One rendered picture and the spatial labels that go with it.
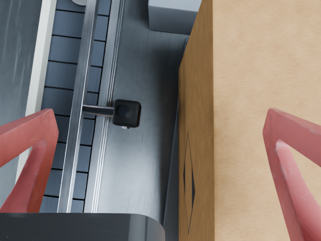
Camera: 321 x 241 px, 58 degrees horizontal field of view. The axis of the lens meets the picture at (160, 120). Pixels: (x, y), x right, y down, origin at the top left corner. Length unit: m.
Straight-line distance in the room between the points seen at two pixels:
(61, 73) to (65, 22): 0.08
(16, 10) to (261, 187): 0.48
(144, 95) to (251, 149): 0.31
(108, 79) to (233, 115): 0.28
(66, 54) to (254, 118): 0.33
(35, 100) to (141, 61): 0.18
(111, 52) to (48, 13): 0.10
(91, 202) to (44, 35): 0.24
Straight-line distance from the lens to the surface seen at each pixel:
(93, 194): 0.44
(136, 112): 0.33
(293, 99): 0.20
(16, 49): 0.54
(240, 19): 0.20
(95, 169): 0.43
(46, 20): 0.44
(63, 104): 0.44
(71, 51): 0.45
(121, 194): 0.48
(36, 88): 0.42
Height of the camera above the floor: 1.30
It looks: 86 degrees down
